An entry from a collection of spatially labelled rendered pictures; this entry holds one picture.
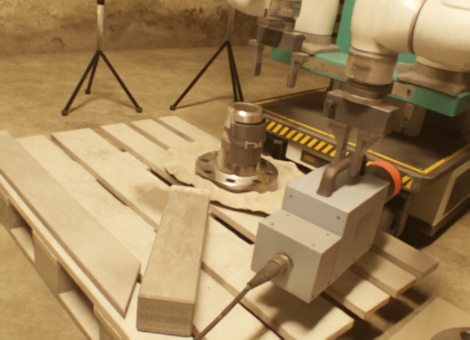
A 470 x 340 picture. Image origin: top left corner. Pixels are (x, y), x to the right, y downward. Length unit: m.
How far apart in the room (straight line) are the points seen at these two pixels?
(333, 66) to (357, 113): 0.67
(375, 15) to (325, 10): 0.79
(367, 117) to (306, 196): 0.19
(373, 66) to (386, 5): 0.11
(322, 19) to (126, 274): 1.03
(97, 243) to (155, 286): 0.27
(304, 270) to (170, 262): 0.27
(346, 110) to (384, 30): 0.17
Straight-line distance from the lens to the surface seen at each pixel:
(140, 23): 3.91
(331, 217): 0.94
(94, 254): 1.14
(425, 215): 1.71
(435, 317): 1.44
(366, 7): 0.91
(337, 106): 0.97
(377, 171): 1.19
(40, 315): 1.25
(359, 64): 0.92
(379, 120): 0.94
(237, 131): 1.42
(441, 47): 0.86
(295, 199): 0.97
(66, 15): 3.63
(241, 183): 1.43
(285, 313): 1.07
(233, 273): 1.15
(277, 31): 1.44
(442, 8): 0.87
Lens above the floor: 0.82
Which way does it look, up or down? 23 degrees down
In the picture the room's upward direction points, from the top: 8 degrees clockwise
